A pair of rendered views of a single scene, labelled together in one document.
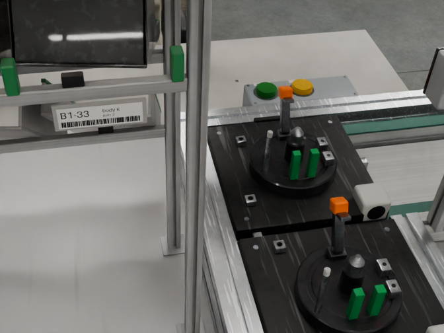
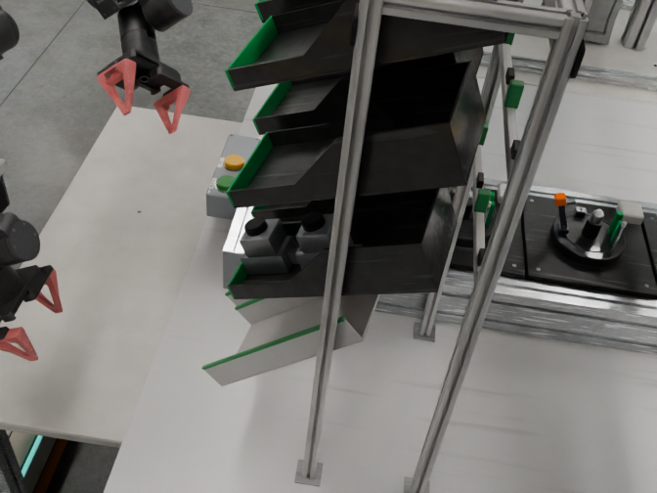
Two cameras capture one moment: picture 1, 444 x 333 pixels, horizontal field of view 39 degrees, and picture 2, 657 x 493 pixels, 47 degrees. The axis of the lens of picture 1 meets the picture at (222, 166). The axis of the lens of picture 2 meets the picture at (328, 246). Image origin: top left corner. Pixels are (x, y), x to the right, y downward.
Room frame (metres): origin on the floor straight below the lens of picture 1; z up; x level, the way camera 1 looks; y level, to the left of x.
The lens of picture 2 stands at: (0.42, 0.98, 1.94)
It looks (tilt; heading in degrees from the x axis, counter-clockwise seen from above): 44 degrees down; 287
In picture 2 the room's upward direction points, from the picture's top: 7 degrees clockwise
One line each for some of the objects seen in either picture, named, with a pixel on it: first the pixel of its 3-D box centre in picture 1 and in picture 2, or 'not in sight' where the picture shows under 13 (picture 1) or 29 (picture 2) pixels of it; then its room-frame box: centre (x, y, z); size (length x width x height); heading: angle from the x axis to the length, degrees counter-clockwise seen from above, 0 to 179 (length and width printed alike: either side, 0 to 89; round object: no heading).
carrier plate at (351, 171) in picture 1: (291, 170); not in sight; (0.75, -0.11, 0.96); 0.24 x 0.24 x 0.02; 14
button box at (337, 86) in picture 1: (299, 102); (234, 175); (0.98, -0.14, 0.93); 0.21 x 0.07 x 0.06; 104
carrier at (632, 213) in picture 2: not in sight; (593, 225); (0.27, -0.24, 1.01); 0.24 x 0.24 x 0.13; 14
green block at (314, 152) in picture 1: (312, 163); not in sight; (0.71, -0.14, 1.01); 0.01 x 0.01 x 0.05; 14
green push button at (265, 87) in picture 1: (265, 92); (226, 184); (0.97, -0.07, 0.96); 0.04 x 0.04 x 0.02
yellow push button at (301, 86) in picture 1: (301, 88); (234, 163); (0.98, -0.14, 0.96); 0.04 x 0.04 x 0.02
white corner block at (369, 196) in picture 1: (370, 202); not in sight; (0.68, -0.23, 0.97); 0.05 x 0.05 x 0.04; 14
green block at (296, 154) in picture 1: (295, 165); not in sight; (0.71, -0.11, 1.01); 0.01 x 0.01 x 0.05; 14
